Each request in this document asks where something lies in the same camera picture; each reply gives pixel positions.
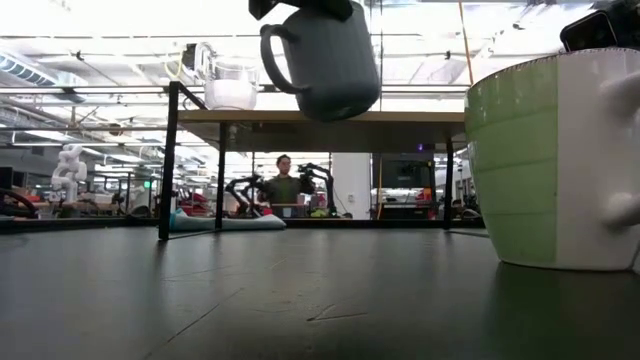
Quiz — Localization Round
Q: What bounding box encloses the grey ceramic mug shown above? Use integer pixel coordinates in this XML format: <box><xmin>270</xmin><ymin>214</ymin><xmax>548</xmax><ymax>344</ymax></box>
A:
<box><xmin>259</xmin><ymin>1</ymin><xmax>382</xmax><ymax>123</ymax></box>

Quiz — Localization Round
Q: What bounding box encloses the clear plastic cup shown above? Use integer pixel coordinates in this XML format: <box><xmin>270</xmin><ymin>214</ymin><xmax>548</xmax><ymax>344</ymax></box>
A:
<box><xmin>202</xmin><ymin>54</ymin><xmax>262</xmax><ymax>111</ymax></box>

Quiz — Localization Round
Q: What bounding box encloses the green and white mug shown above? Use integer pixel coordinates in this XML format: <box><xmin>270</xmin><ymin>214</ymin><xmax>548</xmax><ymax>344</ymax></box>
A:
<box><xmin>463</xmin><ymin>48</ymin><xmax>640</xmax><ymax>272</ymax></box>

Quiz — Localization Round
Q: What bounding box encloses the wooden shelf with black legs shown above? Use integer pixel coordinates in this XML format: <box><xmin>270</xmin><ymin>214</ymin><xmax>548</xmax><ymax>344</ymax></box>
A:
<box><xmin>158</xmin><ymin>81</ymin><xmax>469</xmax><ymax>242</ymax></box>

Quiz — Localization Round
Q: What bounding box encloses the black and orange machine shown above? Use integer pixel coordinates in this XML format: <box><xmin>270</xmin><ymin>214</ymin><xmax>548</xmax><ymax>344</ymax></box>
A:
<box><xmin>371</xmin><ymin>152</ymin><xmax>437</xmax><ymax>220</ymax></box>

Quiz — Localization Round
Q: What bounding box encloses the person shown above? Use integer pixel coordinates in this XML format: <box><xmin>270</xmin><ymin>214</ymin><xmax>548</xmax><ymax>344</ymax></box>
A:
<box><xmin>258</xmin><ymin>153</ymin><xmax>315</xmax><ymax>218</ymax></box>

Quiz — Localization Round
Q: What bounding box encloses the light blue cloth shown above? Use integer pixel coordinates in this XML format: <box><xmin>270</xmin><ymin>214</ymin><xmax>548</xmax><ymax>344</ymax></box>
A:
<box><xmin>168</xmin><ymin>208</ymin><xmax>288</xmax><ymax>232</ymax></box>

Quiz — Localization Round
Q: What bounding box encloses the white robot figure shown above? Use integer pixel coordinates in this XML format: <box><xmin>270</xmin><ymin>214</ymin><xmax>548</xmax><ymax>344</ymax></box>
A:
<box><xmin>50</xmin><ymin>144</ymin><xmax>89</xmax><ymax>204</ymax></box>

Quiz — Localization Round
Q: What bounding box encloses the yellow hanging cable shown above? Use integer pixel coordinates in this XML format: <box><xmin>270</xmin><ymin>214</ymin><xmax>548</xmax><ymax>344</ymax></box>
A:
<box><xmin>458</xmin><ymin>0</ymin><xmax>475</xmax><ymax>87</ymax></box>

